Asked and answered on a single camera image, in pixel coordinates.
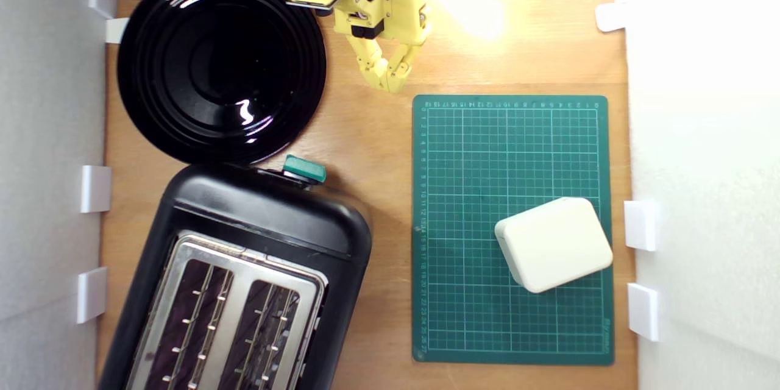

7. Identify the green toaster lever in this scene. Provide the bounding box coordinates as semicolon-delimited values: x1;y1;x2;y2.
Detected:
283;155;327;185

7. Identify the black two-slot toaster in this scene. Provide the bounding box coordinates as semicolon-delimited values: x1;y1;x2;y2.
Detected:
97;161;374;390

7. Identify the green cutting mat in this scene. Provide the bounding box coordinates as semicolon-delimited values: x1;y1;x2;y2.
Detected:
412;94;615;366

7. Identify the black round plate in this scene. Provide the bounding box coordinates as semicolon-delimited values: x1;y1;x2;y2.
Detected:
117;0;327;165

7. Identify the white rounded block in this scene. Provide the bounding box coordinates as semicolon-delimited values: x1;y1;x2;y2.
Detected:
494;197;614;294

